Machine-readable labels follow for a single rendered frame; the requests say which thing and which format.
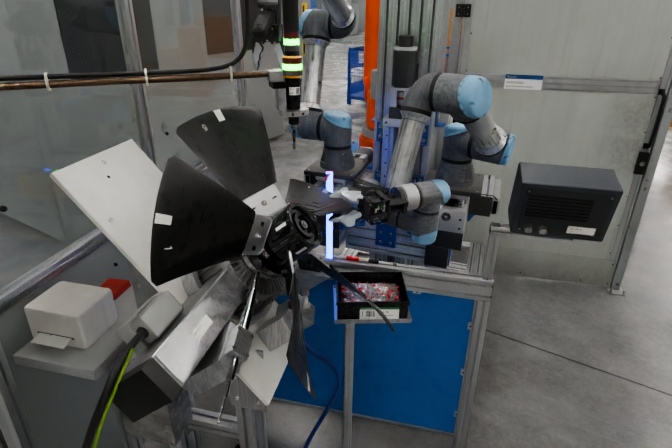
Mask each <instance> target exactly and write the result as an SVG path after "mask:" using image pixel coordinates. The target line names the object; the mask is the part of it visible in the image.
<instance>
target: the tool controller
mask: <svg viewBox="0 0 672 448"><path fill-rule="evenodd" d="M623 192H624V191H623V189H622V186H621V184H620V182H619V180H618V177H617V175H616V173H615V171H614V170H613V169H603V168H590V167H577V166H564V165H551V164H538V163H525V162H520V163H519V164H518V168H517V173H516V177H515V181H514V185H513V189H512V194H511V198H510V202H509V206H508V217H509V227H510V232H515V233H524V234H533V235H542V236H552V237H561V238H570V239H579V240H589V241H598V242H602V241H603V239H604V237H605V234H606V232H607V230H608V227H609V225H610V223H611V220H612V218H613V216H614V213H615V211H616V209H617V206H618V204H619V202H620V199H621V197H622V195H623Z"/></svg>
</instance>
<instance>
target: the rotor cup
mask: <svg viewBox="0 0 672 448"><path fill-rule="evenodd" d="M270 217H273V218H272V219H273V221H272V225H271V227H270V230H269V233H268V236H267V239H266V242H265V244H264V247H263V250H262V252H261V254H260V255H249V257H250V259H251V260H252V262H253V263H254V264H255V265H256V266H257V267H258V268H259V269H260V270H261V271H262V272H264V273H265V274H267V275H269V276H272V277H281V276H282V275H281V271H282V270H284V268H285V262H286V255H287V250H288V249H289V251H291V253H292V259H293V262H294V261H297V260H298V259H300V258H301V257H303V256H305V255H306V254H308V253H309V252H311V251H312V250H314V249H315V248H317V247H318V246H319V245H320V244H321V242H322V231H321V227H320V225H319V223H318V221H317V219H316V217H315V216H314V215H313V213H312V212H311V211H310V210H309V209H308V208H307V207H305V206H304V205H302V204H301V203H298V202H291V203H288V204H287V205H286V206H284V207H283V208H281V209H280V210H279V211H277V212H276V213H274V214H273V215H272V216H270ZM302 220H303V221H305V222H306V223H307V225H308V227H307V228H306V229H305V228H304V227H303V226H302V225H301V221H302ZM284 222H285V223H286V225H285V226H284V227H282V228H281V229H279V230H278V231H276V229H275V228H277V227H278V226H280V225H281V224H283V223H284ZM304 247H306V248H307V249H305V250H304V251H302V252H301V253H299V254H295V253H296V252H298V251H299V250H301V249H303V248H304Z"/></svg>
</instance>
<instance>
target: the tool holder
mask: <svg viewBox="0 0 672 448"><path fill-rule="evenodd" d="M266 71H268V72H269V77H267V80H268V81H269V87H271V88H272V89H275V104H276V109H278V114H279V115H281V116H285V117H301V116H306V115H308V114H309V108H308V107H306V106H301V105H300V109H298V110H289V109H287V107H286V81H284V80H283V71H282V70H281V71H273V70H266Z"/></svg>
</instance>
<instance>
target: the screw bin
mask: <svg viewBox="0 0 672 448"><path fill-rule="evenodd" d="M339 273H340V274H341V275H342V276H343V277H345V278H346V279H347V280H348V281H349V282H351V283H352V282H353V283H359V281H360V283H366V282H368V283H373V282H374V283H377V282H379V283H381V282H383V283H384V282H386V283H397V286H399V288H398V290H399V296H400V298H402V300H401V301H396V302H373V303H374V304H375V305H376V306H377V307H378V308H379V309H380V310H381V311H382V312H383V313H384V315H385V316H386V317H387V319H407V314H408V305H410V301H409V298H408V294H407V290H406V286H405V283H404V279H403V275H402V272H339ZM336 305H337V320H347V319H383V318H382V317H381V316H380V315H379V313H378V312H377V311H376V310H375V309H374V308H373V307H372V306H371V305H370V304H369V303H368V302H342V301H341V283H339V282H338V281H336Z"/></svg>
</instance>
